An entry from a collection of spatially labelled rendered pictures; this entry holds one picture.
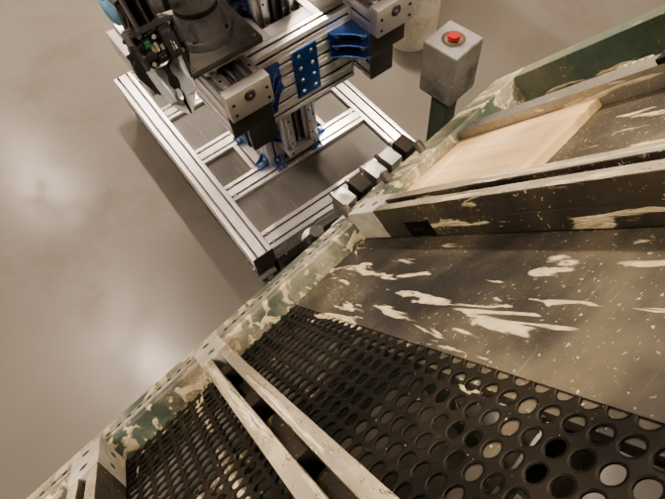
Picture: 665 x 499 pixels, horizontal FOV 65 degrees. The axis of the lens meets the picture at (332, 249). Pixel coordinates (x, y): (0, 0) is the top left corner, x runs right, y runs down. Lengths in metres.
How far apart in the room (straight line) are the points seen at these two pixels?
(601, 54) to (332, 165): 1.18
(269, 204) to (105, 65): 1.53
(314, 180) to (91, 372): 1.16
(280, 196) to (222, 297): 0.48
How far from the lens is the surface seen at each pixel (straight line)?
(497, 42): 3.08
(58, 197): 2.80
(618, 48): 1.34
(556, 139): 1.01
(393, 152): 1.51
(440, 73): 1.60
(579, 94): 1.11
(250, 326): 1.14
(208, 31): 1.44
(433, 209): 0.91
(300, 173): 2.19
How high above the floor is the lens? 1.94
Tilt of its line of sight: 61 degrees down
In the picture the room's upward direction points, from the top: 9 degrees counter-clockwise
